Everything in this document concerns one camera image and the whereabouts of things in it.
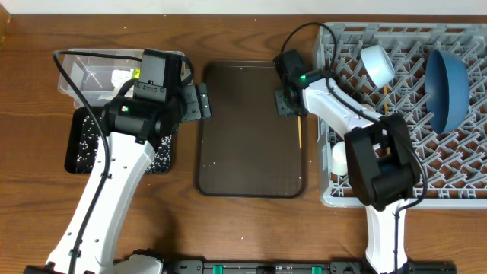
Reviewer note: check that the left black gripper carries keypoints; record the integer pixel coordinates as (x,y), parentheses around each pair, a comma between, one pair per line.
(199,103)

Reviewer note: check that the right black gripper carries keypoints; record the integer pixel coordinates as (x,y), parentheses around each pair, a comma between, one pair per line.
(281,106)

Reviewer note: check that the white cup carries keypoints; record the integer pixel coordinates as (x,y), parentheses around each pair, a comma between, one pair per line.
(339,161)

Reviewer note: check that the waste paper wrapper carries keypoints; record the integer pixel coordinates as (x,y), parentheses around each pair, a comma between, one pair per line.
(119,76)

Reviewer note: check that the light blue bowl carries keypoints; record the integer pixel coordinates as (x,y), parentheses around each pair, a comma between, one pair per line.
(378,65)

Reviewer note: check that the dark blue plate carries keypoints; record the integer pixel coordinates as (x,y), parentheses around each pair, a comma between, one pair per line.
(447,84)

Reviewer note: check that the pink bowl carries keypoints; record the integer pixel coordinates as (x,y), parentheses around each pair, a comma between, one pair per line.
(368,107)

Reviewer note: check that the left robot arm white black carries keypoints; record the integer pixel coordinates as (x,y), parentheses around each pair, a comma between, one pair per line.
(131,127)

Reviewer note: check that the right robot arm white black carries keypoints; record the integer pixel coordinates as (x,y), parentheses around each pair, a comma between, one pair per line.
(381,164)

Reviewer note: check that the grey dishwasher rack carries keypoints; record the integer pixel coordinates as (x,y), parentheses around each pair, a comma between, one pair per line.
(455,161)

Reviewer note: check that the brown serving tray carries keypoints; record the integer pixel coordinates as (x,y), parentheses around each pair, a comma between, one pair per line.
(246,148)

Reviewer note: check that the black bin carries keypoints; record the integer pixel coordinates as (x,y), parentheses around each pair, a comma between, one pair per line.
(76,152)

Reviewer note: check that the black rail at table edge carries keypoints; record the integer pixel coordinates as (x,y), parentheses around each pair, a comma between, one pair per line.
(266,267)

